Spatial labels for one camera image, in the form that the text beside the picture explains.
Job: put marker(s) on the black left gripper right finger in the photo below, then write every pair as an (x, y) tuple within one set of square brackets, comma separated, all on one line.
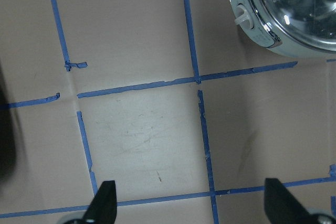
[(281, 206)]

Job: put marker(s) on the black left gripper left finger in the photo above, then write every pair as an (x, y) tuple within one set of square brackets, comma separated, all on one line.
[(103, 208)]

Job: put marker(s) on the glass pot lid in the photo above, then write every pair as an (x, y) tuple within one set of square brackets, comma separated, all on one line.
[(311, 22)]

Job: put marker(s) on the brown paper table mat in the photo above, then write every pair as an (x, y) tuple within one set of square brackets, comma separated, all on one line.
[(166, 97)]

